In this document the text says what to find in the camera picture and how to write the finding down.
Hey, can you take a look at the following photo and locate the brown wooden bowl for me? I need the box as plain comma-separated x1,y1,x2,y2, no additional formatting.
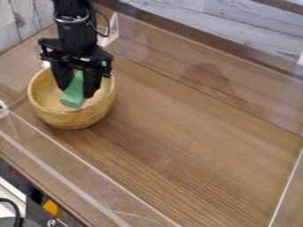
27,67,116,129

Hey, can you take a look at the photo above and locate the yellow button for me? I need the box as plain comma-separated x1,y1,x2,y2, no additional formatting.
43,200,59,216

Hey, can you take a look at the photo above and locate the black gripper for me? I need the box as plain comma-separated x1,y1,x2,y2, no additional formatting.
37,12,113,98

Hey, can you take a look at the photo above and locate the clear acrylic tray wall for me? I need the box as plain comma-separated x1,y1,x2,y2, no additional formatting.
0,101,182,227

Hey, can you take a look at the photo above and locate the green rectangular block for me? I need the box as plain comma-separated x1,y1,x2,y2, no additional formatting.
59,70,89,110

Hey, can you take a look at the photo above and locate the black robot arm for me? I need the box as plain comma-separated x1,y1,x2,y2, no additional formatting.
37,0,113,98

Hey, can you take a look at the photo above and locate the clear acrylic corner bracket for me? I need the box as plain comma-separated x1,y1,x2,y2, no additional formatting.
97,13,120,47

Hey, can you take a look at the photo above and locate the black cable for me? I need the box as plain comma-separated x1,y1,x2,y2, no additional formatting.
0,197,23,227

